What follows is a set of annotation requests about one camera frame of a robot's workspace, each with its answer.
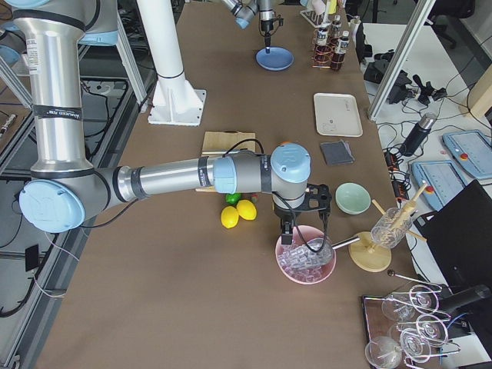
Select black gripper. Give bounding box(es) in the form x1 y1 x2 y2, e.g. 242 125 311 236
259 10 284 50
273 184 332 245

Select blue plate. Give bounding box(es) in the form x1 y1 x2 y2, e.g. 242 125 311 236
256 47 294 71

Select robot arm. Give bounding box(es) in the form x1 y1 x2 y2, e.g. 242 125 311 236
221 0 284 54
11 1 331 243

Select mint green bowl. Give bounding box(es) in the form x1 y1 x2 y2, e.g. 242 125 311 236
335 182 371 215

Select grey folded cloth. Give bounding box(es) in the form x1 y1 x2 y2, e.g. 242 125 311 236
320 140 354 165

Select metal ice scoop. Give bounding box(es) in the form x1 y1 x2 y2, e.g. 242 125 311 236
306 236 360 268

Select pink bowl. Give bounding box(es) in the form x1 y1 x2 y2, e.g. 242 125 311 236
275 229 337 284

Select pile of clear ice cubes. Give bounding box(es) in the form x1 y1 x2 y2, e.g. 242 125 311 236
277 243 330 283

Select yellow lemon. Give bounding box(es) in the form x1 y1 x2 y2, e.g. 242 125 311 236
221 206 239 229
236 199 258 221

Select wooden cup stand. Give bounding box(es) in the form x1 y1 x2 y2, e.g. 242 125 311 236
349 182 427 272

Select tea bottle white cap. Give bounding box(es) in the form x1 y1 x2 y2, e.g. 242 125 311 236
331 31 350 71

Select clear glass cup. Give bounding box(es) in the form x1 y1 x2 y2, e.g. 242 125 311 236
371 208 412 249

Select cream rabbit tray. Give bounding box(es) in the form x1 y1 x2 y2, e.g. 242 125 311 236
314 92 363 138

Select green lime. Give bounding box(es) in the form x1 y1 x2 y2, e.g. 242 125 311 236
225 193 242 206

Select black thermos bottle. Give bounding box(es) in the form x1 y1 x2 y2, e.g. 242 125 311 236
399 112 437 157

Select bamboo cutting board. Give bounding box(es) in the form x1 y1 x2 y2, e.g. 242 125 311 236
196 131 257 192

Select blue teach pendant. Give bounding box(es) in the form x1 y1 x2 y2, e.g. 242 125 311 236
442 130 491 180
411 160 467 211

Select black framed tray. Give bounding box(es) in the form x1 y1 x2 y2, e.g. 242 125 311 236
360 294 408 369

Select black laptop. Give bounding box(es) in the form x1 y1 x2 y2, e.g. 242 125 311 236
414 180 491 291

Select wine glass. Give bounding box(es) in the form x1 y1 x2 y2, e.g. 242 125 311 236
364 336 403 369

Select copper wire bottle rack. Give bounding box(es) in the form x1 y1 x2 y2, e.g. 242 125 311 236
311 22 349 71

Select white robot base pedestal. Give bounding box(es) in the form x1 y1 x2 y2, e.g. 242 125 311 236
137 0 206 126

